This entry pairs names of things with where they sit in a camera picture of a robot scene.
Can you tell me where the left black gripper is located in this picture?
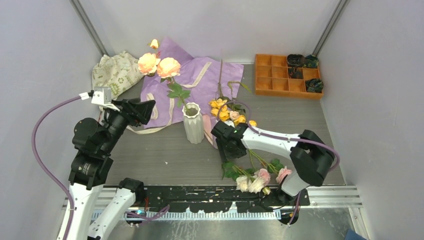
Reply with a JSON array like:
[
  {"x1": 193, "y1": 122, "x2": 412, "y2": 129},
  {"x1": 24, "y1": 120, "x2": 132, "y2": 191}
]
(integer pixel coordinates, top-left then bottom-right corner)
[{"x1": 100, "y1": 97, "x2": 155, "y2": 154}]

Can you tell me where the cream printed ribbon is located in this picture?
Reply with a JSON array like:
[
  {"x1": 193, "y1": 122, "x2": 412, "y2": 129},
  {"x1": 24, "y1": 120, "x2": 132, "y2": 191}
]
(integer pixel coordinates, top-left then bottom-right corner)
[{"x1": 125, "y1": 61, "x2": 213, "y2": 135}]

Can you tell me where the yellow rose flower spray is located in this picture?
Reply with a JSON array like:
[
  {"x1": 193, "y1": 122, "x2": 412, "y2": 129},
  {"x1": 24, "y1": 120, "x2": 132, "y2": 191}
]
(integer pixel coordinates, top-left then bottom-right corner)
[{"x1": 208, "y1": 60, "x2": 258, "y2": 127}]

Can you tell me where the pink white flower spray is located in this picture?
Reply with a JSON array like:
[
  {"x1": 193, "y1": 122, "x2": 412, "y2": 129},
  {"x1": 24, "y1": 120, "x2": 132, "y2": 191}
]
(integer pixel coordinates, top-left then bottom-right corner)
[{"x1": 221, "y1": 150, "x2": 293, "y2": 196}]

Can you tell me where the peach rose flower stem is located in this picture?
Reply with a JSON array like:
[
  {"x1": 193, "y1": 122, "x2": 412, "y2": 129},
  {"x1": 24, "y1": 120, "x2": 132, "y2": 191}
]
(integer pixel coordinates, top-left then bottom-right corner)
[{"x1": 137, "y1": 38, "x2": 191, "y2": 111}]

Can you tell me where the purple pink wrapping paper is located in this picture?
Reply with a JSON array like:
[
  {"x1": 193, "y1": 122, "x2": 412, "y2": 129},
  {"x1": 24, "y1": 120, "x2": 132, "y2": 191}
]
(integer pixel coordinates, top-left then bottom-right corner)
[{"x1": 139, "y1": 38, "x2": 244, "y2": 143}]

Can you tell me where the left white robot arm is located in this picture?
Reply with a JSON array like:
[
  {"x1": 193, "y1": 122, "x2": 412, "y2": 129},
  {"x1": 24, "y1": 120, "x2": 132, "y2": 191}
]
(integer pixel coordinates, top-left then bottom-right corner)
[{"x1": 57, "y1": 98, "x2": 156, "y2": 240}]

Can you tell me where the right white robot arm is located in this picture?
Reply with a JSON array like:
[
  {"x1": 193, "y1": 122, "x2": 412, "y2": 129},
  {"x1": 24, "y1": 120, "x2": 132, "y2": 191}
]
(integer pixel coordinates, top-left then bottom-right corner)
[{"x1": 211, "y1": 120, "x2": 339, "y2": 206}]

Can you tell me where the white ribbed vase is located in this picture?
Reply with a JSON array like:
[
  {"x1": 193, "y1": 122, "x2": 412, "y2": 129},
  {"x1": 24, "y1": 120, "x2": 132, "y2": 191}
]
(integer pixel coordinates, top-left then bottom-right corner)
[{"x1": 182, "y1": 102, "x2": 205, "y2": 144}]

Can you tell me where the cream patterned cloth bag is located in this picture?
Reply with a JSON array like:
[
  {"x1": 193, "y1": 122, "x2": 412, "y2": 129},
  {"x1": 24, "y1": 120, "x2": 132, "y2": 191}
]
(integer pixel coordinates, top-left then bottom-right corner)
[{"x1": 91, "y1": 51, "x2": 143, "y2": 100}]

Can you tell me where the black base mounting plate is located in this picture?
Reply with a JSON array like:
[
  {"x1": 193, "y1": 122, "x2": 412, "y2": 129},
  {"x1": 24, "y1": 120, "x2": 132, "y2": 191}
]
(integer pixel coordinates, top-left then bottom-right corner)
[{"x1": 131, "y1": 185, "x2": 297, "y2": 213}]

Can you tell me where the orange compartment tray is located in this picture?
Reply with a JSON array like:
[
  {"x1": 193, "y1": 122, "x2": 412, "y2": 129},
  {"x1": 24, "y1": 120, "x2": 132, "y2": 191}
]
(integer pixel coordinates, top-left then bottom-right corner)
[{"x1": 254, "y1": 54, "x2": 324, "y2": 100}]

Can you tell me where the dark sock in tray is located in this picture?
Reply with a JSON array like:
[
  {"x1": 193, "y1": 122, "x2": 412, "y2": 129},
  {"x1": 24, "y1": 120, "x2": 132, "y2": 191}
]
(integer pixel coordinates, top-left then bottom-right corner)
[{"x1": 288, "y1": 67, "x2": 304, "y2": 80}]

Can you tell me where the patterned sock front compartment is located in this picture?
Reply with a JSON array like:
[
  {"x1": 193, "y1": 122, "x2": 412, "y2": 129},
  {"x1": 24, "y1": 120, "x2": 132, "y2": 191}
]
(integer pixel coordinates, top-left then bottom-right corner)
[{"x1": 305, "y1": 78, "x2": 324, "y2": 93}]

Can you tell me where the dark rolled sock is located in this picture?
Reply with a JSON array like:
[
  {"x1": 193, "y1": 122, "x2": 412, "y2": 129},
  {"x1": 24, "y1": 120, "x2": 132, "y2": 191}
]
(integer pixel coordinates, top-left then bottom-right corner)
[{"x1": 286, "y1": 54, "x2": 306, "y2": 68}]

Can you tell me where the green blue rolled sock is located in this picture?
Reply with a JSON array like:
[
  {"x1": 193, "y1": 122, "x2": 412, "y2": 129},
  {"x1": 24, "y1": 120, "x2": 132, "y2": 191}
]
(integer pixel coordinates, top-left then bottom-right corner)
[{"x1": 303, "y1": 54, "x2": 319, "y2": 69}]

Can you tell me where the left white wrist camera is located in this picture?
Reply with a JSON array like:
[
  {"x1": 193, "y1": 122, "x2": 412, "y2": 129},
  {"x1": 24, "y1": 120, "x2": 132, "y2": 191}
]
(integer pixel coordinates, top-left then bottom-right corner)
[{"x1": 79, "y1": 86, "x2": 120, "y2": 112}]

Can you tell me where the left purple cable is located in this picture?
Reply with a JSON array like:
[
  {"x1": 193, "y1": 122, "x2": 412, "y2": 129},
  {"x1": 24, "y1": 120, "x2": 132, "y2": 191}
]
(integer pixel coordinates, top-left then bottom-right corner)
[{"x1": 31, "y1": 96, "x2": 170, "y2": 240}]

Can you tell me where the aluminium front rail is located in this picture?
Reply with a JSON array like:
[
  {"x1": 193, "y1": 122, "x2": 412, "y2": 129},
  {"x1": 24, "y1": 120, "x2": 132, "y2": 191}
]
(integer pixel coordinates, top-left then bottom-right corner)
[{"x1": 62, "y1": 185, "x2": 364, "y2": 222}]

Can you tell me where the left corner frame post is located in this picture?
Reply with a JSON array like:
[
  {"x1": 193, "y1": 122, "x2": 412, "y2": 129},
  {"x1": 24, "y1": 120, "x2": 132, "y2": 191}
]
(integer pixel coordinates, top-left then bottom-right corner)
[{"x1": 70, "y1": 0, "x2": 108, "y2": 55}]

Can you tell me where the corner frame post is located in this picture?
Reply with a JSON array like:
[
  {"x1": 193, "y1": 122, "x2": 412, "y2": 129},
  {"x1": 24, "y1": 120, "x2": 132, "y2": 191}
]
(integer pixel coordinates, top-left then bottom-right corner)
[
  {"x1": 312, "y1": 0, "x2": 350, "y2": 56},
  {"x1": 70, "y1": 0, "x2": 108, "y2": 55}
]

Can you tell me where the right corner frame post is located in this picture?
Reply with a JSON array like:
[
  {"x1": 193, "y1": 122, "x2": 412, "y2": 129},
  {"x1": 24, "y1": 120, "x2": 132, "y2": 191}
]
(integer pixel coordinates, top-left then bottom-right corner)
[{"x1": 312, "y1": 0, "x2": 350, "y2": 56}]

